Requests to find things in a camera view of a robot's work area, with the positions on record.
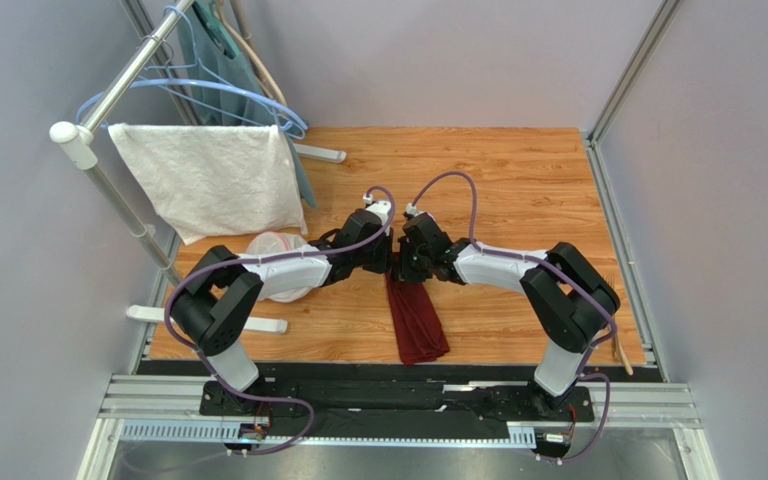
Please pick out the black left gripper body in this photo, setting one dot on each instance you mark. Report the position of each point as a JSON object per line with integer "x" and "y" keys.
{"x": 376, "y": 257}

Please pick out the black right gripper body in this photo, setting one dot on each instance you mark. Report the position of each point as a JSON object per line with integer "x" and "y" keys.
{"x": 408, "y": 260}

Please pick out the dark red cloth napkin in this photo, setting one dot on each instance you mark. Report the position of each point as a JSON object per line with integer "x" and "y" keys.
{"x": 418, "y": 329}

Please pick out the wooden handled fork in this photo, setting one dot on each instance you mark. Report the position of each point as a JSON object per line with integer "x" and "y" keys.
{"x": 619, "y": 352}

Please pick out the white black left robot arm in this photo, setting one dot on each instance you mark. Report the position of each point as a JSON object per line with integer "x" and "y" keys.
{"x": 213, "y": 303}

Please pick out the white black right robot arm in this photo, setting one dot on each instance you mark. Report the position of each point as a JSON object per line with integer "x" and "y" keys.
{"x": 573, "y": 303}

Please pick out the white mesh laundry bag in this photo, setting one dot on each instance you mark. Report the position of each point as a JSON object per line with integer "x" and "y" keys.
{"x": 271, "y": 246}

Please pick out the white towel on rack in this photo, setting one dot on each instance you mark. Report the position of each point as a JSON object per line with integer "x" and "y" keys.
{"x": 223, "y": 181}

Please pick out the beige wooden hanger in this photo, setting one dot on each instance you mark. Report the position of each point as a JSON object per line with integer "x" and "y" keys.
{"x": 232, "y": 16}

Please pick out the teal garment on hanger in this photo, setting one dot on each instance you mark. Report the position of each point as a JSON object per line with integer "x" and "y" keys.
{"x": 210, "y": 54}

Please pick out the metal clothes drying rack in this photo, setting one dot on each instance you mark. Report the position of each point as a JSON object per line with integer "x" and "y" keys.
{"x": 151, "y": 66}

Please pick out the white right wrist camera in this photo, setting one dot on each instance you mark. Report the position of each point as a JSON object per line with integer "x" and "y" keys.
{"x": 411, "y": 211}

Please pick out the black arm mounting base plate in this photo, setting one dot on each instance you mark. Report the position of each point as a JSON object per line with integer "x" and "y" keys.
{"x": 373, "y": 401}

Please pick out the aluminium frame rail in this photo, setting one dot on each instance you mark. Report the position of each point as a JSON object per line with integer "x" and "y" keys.
{"x": 173, "y": 419}

